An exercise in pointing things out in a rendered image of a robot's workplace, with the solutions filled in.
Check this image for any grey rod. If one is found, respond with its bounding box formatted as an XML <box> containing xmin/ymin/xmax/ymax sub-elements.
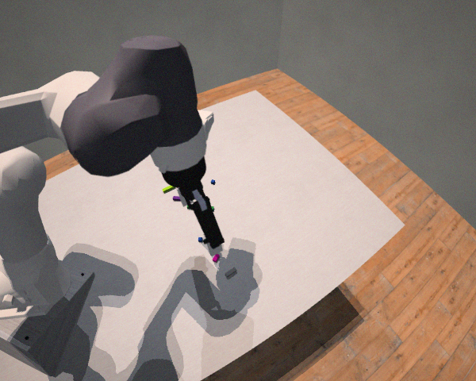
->
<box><xmin>225</xmin><ymin>267</ymin><xmax>237</xmax><ymax>278</ymax></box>

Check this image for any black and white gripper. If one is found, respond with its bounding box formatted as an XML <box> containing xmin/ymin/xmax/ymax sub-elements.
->
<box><xmin>162</xmin><ymin>157</ymin><xmax>225</xmax><ymax>256</ymax></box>

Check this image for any lime green rod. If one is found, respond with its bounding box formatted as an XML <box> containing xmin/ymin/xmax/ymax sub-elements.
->
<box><xmin>162</xmin><ymin>186</ymin><xmax>176</xmax><ymax>193</ymax></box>

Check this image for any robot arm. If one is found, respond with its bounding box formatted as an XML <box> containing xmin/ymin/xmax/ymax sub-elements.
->
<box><xmin>0</xmin><ymin>35</ymin><xmax>214</xmax><ymax>320</ymax></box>

